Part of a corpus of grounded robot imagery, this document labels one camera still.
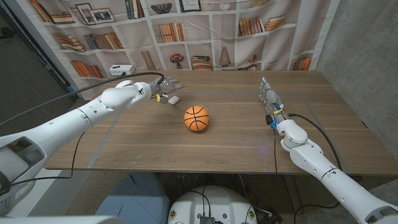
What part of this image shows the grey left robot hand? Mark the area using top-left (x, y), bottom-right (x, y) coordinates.
top-left (150, 77), bottom-right (185, 105)

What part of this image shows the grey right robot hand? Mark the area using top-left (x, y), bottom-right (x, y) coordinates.
top-left (259, 76), bottom-right (286, 124)

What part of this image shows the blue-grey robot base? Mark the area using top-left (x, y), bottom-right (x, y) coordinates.
top-left (95, 172), bottom-right (172, 224)

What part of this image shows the orange basketball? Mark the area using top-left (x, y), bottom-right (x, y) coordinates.
top-left (183, 105), bottom-right (210, 132)

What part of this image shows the white power strip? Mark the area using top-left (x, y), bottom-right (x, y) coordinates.
top-left (109, 63), bottom-right (136, 77)

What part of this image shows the printed bookshelf backdrop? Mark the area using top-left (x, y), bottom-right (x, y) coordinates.
top-left (6, 0), bottom-right (341, 101)

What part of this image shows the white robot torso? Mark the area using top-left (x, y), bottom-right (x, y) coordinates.
top-left (167, 185), bottom-right (258, 224)

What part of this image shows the perforated partition panel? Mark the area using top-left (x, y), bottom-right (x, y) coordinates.
top-left (0, 6), bottom-right (78, 131)

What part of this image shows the white floor mat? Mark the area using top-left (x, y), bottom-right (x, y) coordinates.
top-left (6, 169), bottom-right (91, 217)

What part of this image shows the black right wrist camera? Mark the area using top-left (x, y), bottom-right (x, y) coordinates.
top-left (265, 114), bottom-right (277, 130)

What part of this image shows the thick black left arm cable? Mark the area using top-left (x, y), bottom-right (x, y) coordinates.
top-left (0, 72), bottom-right (165, 128)

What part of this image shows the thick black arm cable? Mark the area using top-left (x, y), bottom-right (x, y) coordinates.
top-left (0, 72), bottom-right (165, 128)
top-left (288, 113), bottom-right (343, 170)

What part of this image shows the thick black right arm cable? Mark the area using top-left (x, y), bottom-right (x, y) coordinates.
top-left (288, 113), bottom-right (343, 170)

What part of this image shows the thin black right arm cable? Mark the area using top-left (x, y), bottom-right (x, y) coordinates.
top-left (272, 129), bottom-right (278, 175)

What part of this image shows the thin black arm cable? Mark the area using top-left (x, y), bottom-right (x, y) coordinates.
top-left (272, 129), bottom-right (278, 175)
top-left (0, 130), bottom-right (86, 197)

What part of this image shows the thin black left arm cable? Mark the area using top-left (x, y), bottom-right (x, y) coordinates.
top-left (0, 130), bottom-right (86, 197)

